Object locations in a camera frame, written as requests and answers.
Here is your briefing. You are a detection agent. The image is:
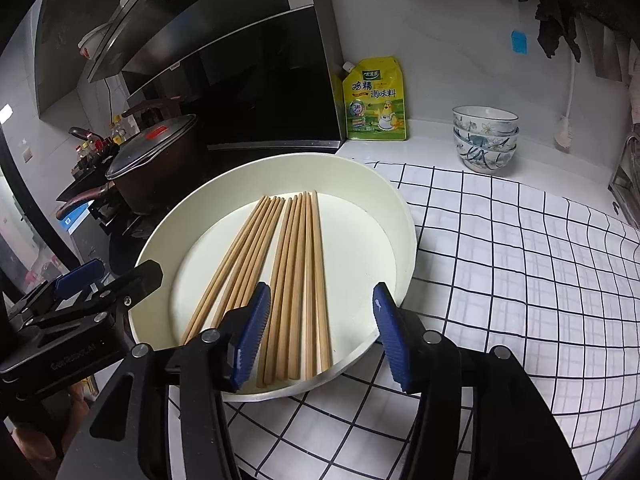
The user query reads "blue white carton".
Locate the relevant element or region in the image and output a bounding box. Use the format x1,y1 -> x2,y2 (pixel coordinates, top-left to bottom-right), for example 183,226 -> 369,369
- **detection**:
62,202 -> 96,233

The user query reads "black range hood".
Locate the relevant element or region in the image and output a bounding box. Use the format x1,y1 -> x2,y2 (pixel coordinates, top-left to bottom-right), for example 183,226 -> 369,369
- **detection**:
37,0 -> 343,153

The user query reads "white round tray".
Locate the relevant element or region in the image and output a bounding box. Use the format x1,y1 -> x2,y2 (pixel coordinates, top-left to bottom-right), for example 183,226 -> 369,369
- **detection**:
127,152 -> 417,403

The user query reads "yellow seasoning pouch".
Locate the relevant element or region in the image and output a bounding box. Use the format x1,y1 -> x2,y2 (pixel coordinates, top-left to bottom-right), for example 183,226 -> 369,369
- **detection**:
341,57 -> 408,142

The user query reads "black gas stove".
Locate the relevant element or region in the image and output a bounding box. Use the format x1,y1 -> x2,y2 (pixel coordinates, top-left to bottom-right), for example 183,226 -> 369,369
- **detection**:
65,200 -> 151,281

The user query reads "grey pot lid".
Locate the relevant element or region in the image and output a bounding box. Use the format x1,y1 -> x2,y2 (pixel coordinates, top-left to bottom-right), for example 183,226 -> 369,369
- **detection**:
105,114 -> 198,180

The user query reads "bundle of wooden chopsticks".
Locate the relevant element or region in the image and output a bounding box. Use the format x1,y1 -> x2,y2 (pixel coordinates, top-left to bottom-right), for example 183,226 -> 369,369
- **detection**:
180,190 -> 333,388

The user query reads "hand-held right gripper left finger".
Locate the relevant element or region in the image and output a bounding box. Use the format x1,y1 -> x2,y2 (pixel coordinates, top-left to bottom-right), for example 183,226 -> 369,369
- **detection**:
62,281 -> 273,480

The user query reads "black grid white tablecloth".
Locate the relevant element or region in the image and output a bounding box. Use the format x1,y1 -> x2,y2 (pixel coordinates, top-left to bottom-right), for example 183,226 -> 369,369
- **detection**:
165,160 -> 640,480

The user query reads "brown cooking pot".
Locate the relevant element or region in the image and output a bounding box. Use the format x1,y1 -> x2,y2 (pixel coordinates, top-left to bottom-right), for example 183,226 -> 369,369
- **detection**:
55,114 -> 201,221

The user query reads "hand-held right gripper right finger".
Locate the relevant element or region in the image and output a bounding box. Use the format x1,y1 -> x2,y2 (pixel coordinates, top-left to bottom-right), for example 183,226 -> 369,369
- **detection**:
372,281 -> 583,480

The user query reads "black frying pan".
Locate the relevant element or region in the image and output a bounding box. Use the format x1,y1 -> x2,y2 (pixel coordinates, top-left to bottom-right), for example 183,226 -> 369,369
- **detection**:
56,175 -> 118,206

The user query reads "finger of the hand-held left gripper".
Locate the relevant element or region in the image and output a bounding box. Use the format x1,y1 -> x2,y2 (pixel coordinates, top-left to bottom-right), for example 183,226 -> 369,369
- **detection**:
7,259 -> 107,318
25,260 -> 165,341

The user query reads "blue silicone scraper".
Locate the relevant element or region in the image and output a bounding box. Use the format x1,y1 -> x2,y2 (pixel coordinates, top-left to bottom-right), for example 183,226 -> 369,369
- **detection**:
510,0 -> 531,55

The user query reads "blue floral ceramic bowl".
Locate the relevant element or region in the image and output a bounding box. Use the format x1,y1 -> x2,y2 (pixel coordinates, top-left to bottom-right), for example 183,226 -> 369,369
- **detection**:
456,145 -> 517,176
452,105 -> 519,134
452,126 -> 521,155

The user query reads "white dish brush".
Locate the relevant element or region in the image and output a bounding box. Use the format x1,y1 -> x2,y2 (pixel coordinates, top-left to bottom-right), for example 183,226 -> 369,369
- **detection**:
552,60 -> 577,151

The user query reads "white container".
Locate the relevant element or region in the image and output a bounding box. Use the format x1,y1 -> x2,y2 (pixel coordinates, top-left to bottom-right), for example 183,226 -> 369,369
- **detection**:
77,22 -> 118,58

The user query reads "dark hanging rag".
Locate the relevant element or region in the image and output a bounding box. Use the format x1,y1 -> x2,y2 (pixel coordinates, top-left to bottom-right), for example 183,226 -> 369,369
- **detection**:
535,0 -> 583,61

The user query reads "cluster of condiment bottles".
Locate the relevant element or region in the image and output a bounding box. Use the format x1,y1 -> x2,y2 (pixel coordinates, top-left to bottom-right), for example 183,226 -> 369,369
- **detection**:
72,115 -> 131,176

